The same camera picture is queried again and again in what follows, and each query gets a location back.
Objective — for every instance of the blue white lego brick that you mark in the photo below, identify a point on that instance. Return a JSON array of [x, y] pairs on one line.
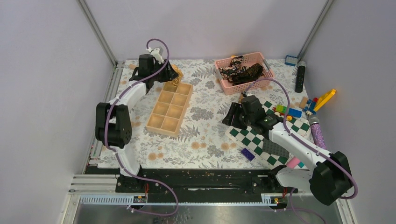
[[291, 60]]

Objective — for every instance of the purple glitter tube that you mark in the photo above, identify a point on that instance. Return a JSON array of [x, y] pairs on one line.
[[316, 131]]

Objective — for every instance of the pink marker pen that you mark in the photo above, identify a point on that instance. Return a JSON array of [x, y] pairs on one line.
[[292, 163]]

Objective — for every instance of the black floral tie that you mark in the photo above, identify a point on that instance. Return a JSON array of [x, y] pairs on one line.
[[237, 74]]

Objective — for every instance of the wooden compartment tray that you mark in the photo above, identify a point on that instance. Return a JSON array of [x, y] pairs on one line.
[[169, 110]]

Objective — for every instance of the small wooden cylinder block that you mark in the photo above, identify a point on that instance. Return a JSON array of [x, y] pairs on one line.
[[132, 66]]

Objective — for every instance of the dark grey lego plate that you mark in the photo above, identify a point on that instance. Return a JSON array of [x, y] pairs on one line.
[[274, 149]]

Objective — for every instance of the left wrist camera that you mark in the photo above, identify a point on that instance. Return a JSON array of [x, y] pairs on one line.
[[157, 54]]

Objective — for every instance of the colourful lego brick pile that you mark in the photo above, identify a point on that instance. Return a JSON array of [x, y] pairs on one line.
[[305, 106]]

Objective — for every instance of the floral table cloth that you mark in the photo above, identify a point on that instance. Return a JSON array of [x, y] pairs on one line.
[[202, 141]]

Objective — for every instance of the pink plastic basket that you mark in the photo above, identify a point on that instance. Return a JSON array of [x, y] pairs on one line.
[[249, 60]]

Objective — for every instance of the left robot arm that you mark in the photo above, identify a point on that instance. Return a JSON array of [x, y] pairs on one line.
[[113, 123]]

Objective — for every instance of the green white chessboard mat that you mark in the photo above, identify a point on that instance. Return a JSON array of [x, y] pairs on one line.
[[259, 147]]

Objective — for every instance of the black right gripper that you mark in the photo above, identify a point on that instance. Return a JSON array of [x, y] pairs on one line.
[[235, 108]]

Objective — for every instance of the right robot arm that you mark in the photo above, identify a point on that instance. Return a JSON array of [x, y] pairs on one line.
[[328, 175]]

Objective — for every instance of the purple lego brick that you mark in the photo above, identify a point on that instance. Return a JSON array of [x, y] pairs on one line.
[[247, 154]]

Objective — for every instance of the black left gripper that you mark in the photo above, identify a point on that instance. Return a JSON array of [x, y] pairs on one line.
[[169, 73]]

